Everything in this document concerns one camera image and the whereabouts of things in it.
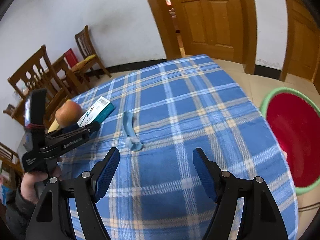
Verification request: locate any orange-brown apple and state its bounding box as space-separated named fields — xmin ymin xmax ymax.
xmin=55 ymin=101 xmax=83 ymax=126

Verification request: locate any blue plaid tablecloth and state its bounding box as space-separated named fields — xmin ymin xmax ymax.
xmin=56 ymin=54 xmax=299 ymax=240

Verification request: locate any large wooden chair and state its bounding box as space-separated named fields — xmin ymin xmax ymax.
xmin=7 ymin=44 xmax=75 ymax=128

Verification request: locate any open wooden door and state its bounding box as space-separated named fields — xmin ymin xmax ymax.
xmin=172 ymin=0 xmax=244 ymax=64

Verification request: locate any person's left forearm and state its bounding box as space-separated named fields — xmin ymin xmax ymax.
xmin=5 ymin=184 xmax=38 ymax=240

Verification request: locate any closed wooden door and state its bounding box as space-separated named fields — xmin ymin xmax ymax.
xmin=282 ymin=0 xmax=320 ymax=85

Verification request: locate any person's left hand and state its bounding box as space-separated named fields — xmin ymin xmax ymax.
xmin=20 ymin=156 xmax=63 ymax=204

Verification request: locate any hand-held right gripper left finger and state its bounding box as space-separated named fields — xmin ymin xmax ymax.
xmin=25 ymin=147 xmax=120 ymax=240

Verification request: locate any white and teal box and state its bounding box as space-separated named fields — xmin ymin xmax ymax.
xmin=77 ymin=96 xmax=116 ymax=128

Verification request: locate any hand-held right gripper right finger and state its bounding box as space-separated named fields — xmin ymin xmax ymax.
xmin=192 ymin=147 xmax=288 ymax=240

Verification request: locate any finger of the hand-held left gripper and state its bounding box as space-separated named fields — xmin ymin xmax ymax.
xmin=60 ymin=121 xmax=101 ymax=140
xmin=62 ymin=123 xmax=82 ymax=133

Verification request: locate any blue plastic tool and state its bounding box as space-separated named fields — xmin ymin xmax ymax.
xmin=122 ymin=111 xmax=143 ymax=152

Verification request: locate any red paper bag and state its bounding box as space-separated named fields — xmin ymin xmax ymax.
xmin=64 ymin=48 xmax=80 ymax=67

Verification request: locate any yellow seat cushion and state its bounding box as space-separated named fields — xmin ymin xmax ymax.
xmin=71 ymin=54 xmax=97 ymax=72

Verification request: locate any wooden door frame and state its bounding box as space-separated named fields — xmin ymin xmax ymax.
xmin=139 ymin=0 xmax=258 ymax=75

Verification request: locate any red basin with green rim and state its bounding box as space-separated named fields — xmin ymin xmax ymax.
xmin=259 ymin=87 xmax=320 ymax=197

